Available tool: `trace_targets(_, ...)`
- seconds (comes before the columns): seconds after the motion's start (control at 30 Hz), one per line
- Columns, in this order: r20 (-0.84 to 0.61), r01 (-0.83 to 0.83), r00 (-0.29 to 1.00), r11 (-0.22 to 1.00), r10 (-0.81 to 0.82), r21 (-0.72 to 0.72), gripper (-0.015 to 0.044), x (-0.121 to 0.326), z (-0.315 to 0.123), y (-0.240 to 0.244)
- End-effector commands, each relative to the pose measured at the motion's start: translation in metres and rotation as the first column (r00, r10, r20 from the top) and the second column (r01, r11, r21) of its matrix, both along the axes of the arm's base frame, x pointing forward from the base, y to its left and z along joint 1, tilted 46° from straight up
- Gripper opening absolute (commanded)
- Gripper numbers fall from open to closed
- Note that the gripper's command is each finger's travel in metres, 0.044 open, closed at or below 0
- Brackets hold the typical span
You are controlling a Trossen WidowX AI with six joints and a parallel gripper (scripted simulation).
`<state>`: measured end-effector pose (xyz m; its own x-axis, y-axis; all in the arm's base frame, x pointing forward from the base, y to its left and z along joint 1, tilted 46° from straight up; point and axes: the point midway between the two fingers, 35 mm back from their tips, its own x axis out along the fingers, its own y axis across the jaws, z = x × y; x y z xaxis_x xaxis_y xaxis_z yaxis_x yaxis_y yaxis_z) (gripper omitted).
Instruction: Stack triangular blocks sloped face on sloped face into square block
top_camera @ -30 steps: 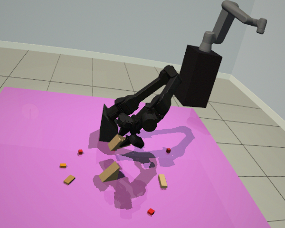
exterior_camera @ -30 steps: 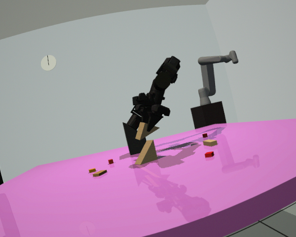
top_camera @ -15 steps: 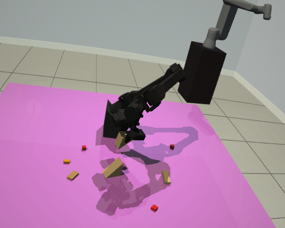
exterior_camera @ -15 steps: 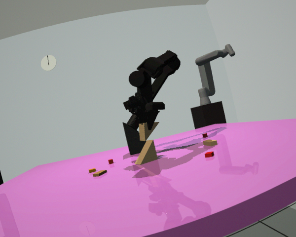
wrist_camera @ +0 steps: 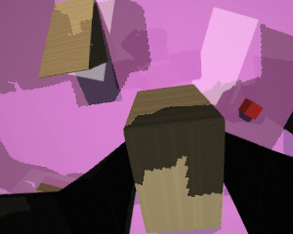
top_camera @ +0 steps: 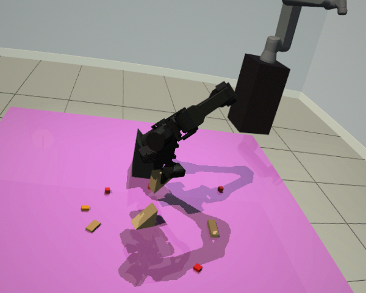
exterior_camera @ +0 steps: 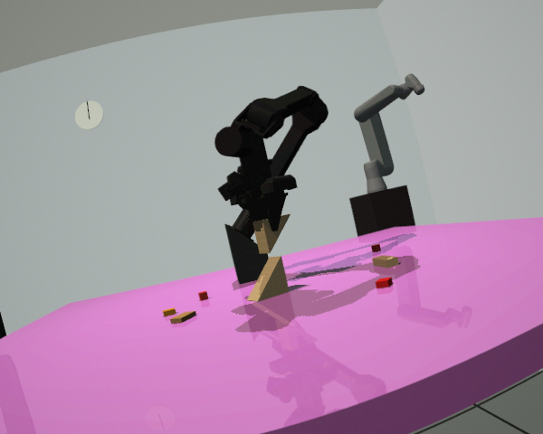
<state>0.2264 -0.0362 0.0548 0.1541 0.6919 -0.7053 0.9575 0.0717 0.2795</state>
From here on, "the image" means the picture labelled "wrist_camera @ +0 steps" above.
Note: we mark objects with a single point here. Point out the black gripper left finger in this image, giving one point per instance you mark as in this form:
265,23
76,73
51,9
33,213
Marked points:
99,202

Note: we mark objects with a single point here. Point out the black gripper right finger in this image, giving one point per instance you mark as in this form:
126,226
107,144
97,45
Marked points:
260,183

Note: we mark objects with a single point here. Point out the small red block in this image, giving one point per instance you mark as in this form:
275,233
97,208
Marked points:
250,108

